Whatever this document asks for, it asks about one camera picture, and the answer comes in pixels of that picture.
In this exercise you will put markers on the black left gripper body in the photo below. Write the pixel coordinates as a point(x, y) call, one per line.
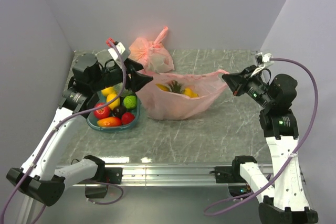
point(111, 76)

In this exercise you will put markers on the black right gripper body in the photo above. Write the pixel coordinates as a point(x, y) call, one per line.
point(252, 86)

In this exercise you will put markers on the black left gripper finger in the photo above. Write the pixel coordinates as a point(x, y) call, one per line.
point(138, 80)
point(132, 66)

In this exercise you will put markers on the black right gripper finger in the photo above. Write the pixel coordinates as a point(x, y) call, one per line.
point(234, 82)
point(252, 70)

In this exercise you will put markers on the yellow orange fake mango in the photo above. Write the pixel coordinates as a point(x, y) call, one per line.
point(163, 87)

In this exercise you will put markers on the pink plastic bag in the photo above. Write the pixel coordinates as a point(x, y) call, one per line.
point(152, 55)
point(164, 105)

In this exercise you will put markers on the yellow fake lemon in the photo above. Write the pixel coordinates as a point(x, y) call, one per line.
point(190, 93)

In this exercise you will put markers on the fake pineapple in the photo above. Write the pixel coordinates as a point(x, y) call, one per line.
point(175, 87)

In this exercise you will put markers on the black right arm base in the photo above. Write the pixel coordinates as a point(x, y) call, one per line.
point(236, 185)

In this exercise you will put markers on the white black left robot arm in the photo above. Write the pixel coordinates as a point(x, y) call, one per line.
point(39, 177)

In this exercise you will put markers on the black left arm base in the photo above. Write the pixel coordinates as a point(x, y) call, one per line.
point(111, 176)

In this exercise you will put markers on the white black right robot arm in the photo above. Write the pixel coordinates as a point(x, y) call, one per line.
point(283, 200)

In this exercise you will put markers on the yellow fake starfruit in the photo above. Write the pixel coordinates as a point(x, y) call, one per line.
point(107, 91)

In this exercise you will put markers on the tied pink plastic bag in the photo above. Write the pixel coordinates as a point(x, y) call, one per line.
point(152, 55)

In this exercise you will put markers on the green fake fruit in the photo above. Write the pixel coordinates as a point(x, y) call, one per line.
point(130, 102)

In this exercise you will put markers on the yellow fake pear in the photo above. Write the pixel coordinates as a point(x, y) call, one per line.
point(113, 100)

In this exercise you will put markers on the dark fake avocado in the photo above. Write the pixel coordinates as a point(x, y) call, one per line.
point(119, 111)

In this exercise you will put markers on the red fake apple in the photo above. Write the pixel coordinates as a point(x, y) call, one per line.
point(102, 113)

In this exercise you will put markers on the red fake strawberry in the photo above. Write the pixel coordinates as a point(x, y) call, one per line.
point(127, 118)

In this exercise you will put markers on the orange red fake mango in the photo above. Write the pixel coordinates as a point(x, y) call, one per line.
point(109, 122)

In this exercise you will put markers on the teal plastic fruit basket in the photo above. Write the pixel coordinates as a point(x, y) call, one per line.
point(92, 120)

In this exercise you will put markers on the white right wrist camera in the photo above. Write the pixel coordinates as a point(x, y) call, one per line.
point(264, 61)

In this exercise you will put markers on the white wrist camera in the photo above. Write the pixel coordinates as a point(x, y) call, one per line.
point(117, 50)
point(264, 61)

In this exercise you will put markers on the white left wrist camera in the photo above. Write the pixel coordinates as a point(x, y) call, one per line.
point(117, 50)

